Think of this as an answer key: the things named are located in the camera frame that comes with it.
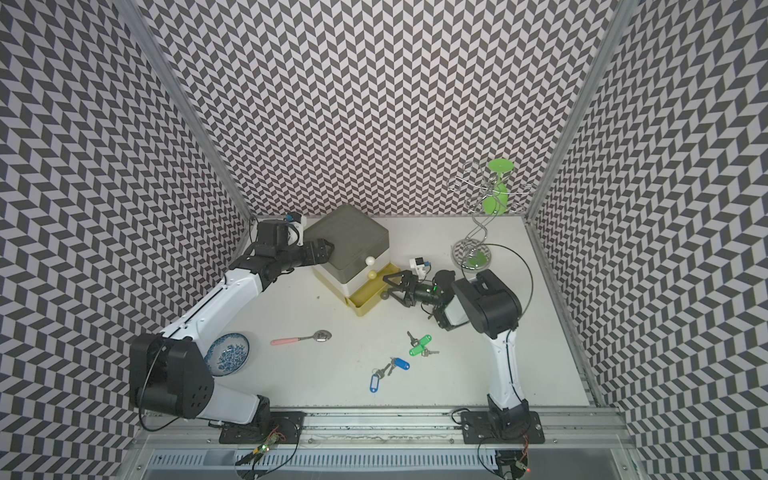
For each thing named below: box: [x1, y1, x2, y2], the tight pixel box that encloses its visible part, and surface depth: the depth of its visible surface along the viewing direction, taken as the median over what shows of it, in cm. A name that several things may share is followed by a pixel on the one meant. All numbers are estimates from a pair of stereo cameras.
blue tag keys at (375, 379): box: [369, 367, 386, 393], surface depth 82 cm
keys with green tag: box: [407, 330, 433, 357], surface depth 88 cm
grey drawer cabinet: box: [303, 204, 390, 297], surface depth 90 cm
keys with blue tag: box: [387, 357, 411, 376], surface depth 86 cm
